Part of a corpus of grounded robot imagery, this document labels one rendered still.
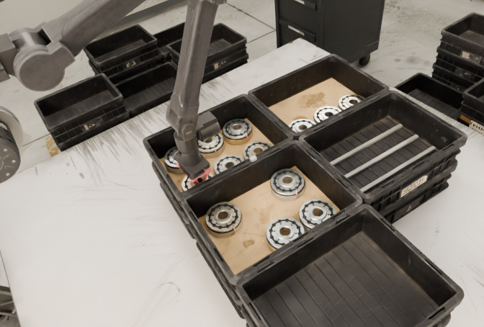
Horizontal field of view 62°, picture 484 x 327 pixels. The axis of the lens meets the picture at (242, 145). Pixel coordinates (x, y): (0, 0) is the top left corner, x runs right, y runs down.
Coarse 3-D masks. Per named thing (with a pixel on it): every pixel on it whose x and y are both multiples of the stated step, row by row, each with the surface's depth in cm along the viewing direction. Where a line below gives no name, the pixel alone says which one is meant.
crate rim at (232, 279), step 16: (288, 144) 121; (256, 160) 118; (320, 160) 115; (224, 176) 115; (336, 176) 110; (192, 192) 112; (352, 192) 106; (352, 208) 102; (320, 224) 100; (208, 240) 100; (272, 256) 95; (224, 272) 95; (240, 272) 93
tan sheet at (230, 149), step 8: (248, 120) 147; (256, 128) 143; (256, 136) 140; (264, 136) 140; (232, 144) 139; (272, 144) 136; (224, 152) 136; (232, 152) 136; (240, 152) 135; (160, 160) 137; (208, 160) 134; (216, 160) 134; (176, 176) 130; (184, 176) 130; (176, 184) 128
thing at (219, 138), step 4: (216, 136) 138; (220, 136) 137; (216, 140) 136; (220, 140) 136; (200, 144) 136; (216, 144) 135; (220, 144) 134; (200, 148) 134; (204, 148) 134; (208, 148) 134; (212, 148) 133; (216, 148) 133; (204, 152) 133; (208, 152) 133
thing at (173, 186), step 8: (240, 96) 141; (248, 96) 141; (224, 104) 139; (256, 104) 137; (200, 112) 137; (264, 112) 133; (272, 120) 130; (168, 128) 133; (280, 128) 127; (152, 136) 131; (288, 136) 124; (144, 144) 128; (280, 144) 122; (152, 152) 127; (264, 152) 120; (248, 160) 118; (160, 168) 120; (232, 168) 117; (168, 176) 119; (216, 176) 115; (168, 184) 118; (200, 184) 114; (176, 192) 112; (184, 192) 112
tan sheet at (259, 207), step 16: (304, 176) 125; (256, 192) 122; (304, 192) 120; (320, 192) 119; (240, 208) 118; (256, 208) 118; (272, 208) 117; (288, 208) 117; (336, 208) 115; (256, 224) 114; (224, 240) 111; (240, 240) 111; (256, 240) 110; (224, 256) 107; (240, 256) 107; (256, 256) 106
